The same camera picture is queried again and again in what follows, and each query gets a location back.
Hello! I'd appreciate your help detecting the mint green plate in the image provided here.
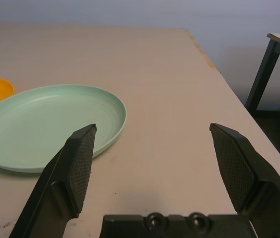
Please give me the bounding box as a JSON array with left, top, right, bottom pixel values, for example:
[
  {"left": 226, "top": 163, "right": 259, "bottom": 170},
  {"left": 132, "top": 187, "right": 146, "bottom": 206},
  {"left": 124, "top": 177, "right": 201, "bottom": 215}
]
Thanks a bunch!
[{"left": 0, "top": 84, "right": 128, "bottom": 174}]

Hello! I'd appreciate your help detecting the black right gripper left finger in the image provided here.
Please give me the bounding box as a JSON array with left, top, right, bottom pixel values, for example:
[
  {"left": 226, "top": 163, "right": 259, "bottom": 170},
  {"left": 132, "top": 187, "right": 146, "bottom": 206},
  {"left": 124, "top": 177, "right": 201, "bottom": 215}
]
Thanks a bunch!
[{"left": 8, "top": 123, "right": 97, "bottom": 238}]

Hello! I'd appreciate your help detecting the side table with black frame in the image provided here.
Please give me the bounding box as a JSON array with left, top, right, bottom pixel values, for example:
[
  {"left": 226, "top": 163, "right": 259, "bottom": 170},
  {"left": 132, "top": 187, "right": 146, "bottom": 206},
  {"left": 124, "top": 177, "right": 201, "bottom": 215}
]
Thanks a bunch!
[{"left": 244, "top": 33, "right": 280, "bottom": 112}]

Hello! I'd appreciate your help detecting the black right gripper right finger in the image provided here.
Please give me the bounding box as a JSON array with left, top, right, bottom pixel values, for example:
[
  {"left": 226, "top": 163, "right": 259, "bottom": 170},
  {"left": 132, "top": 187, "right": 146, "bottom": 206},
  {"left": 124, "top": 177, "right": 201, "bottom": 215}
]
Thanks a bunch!
[{"left": 209, "top": 122, "right": 280, "bottom": 238}]

